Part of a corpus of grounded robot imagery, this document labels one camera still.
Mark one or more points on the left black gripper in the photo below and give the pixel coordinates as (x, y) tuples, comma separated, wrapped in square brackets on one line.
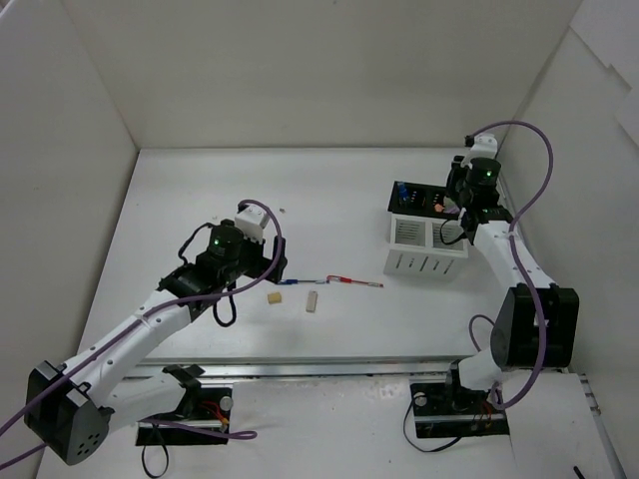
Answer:
[(275, 260)]

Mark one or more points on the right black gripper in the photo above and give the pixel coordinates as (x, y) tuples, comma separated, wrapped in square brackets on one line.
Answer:
[(453, 179)]

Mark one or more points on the blue ballpoint pen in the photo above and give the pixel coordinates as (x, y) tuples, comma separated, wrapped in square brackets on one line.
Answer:
[(293, 281)]

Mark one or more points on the small tan eraser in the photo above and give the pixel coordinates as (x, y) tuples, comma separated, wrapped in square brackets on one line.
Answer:
[(274, 298)]

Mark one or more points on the clear bottle blue cap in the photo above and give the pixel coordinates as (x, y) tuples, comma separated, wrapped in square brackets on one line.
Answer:
[(403, 196)]

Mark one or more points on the white rectangular eraser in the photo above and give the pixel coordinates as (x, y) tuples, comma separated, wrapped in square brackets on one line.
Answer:
[(312, 301)]

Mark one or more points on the red gel pen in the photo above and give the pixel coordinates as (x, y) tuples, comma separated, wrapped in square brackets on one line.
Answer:
[(348, 280)]

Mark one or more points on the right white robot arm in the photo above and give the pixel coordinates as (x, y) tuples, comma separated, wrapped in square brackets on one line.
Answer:
[(536, 323)]

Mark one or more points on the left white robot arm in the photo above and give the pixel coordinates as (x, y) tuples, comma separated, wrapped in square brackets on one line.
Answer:
[(74, 406)]

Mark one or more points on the white slotted desk organizer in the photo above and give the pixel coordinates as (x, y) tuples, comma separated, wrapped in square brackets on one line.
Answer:
[(421, 242)]

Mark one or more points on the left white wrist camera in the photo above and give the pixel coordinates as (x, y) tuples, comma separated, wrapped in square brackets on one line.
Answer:
[(252, 220)]

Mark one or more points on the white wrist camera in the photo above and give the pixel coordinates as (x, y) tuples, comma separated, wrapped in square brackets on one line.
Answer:
[(252, 220), (483, 145)]

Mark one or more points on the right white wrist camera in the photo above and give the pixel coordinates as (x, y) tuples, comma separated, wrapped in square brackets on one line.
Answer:
[(483, 145)]

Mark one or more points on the aluminium front rail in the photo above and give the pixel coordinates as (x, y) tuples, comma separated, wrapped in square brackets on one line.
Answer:
[(302, 367)]

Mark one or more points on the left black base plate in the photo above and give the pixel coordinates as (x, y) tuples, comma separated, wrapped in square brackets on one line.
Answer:
[(212, 411)]

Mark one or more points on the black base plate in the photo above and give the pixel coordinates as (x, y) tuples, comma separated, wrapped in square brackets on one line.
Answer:
[(212, 411), (439, 410)]

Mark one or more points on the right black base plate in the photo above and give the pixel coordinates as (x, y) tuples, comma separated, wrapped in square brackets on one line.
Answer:
[(439, 410)]

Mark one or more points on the aluminium side rail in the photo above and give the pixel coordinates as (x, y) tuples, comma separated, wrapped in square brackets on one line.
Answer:
[(548, 390)]

